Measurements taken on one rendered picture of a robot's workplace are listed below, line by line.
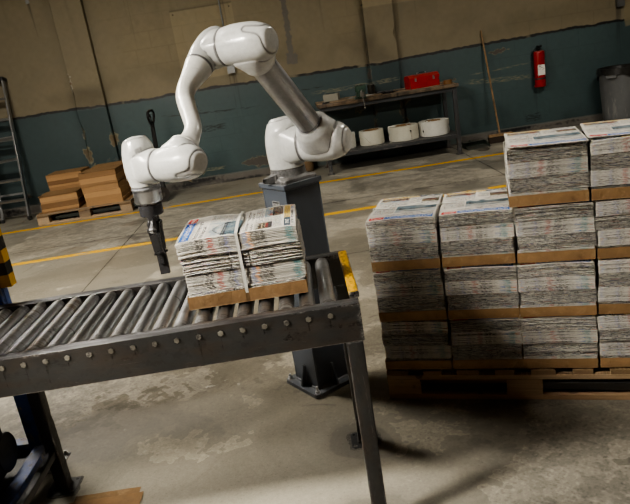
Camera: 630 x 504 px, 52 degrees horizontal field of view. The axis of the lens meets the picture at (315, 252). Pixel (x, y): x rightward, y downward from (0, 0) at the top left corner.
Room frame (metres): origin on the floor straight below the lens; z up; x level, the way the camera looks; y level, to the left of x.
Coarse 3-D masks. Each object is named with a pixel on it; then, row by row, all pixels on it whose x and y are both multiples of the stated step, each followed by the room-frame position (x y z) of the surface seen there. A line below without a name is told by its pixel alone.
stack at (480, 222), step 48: (480, 192) 2.72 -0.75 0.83; (384, 240) 2.53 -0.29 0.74; (432, 240) 2.48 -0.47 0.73; (480, 240) 2.42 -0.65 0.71; (528, 240) 2.36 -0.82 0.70; (576, 240) 2.31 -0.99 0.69; (624, 240) 2.26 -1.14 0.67; (384, 288) 2.54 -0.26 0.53; (432, 288) 2.48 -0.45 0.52; (480, 288) 2.42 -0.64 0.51; (528, 288) 2.36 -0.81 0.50; (576, 288) 2.31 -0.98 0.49; (624, 288) 2.25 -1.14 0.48; (384, 336) 2.56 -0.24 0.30; (432, 336) 2.49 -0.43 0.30; (480, 336) 2.43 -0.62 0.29; (528, 336) 2.37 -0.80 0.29; (576, 336) 2.31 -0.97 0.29; (624, 336) 2.26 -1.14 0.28; (528, 384) 2.37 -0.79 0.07
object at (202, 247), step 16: (192, 224) 2.09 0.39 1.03; (208, 224) 2.06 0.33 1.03; (224, 224) 2.04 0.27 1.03; (192, 240) 1.89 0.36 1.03; (208, 240) 1.89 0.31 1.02; (224, 240) 1.89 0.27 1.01; (192, 256) 1.89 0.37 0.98; (208, 256) 1.90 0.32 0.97; (224, 256) 1.90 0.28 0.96; (192, 272) 1.90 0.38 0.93; (208, 272) 1.90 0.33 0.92; (224, 272) 1.90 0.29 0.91; (192, 288) 1.90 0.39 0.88; (208, 288) 1.90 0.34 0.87; (224, 288) 1.90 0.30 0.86
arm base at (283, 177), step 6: (294, 168) 2.76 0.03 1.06; (300, 168) 2.78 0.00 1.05; (276, 174) 2.77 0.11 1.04; (282, 174) 2.76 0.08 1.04; (288, 174) 2.75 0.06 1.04; (294, 174) 2.76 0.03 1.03; (300, 174) 2.77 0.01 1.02; (306, 174) 2.79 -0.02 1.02; (312, 174) 2.79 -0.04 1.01; (264, 180) 2.78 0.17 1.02; (270, 180) 2.76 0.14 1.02; (276, 180) 2.76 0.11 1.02; (282, 180) 2.73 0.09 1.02; (288, 180) 2.73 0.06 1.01; (294, 180) 2.75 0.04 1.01
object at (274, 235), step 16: (272, 208) 2.14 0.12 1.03; (288, 208) 2.10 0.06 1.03; (256, 224) 1.96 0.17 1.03; (272, 224) 1.93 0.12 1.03; (288, 224) 1.90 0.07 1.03; (256, 240) 1.89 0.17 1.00; (272, 240) 1.89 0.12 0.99; (288, 240) 1.89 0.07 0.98; (256, 256) 1.89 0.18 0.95; (272, 256) 1.89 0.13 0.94; (288, 256) 1.89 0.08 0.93; (304, 256) 1.99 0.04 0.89; (256, 272) 1.89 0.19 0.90; (272, 272) 1.89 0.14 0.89; (288, 272) 1.90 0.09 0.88; (304, 272) 1.89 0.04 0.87
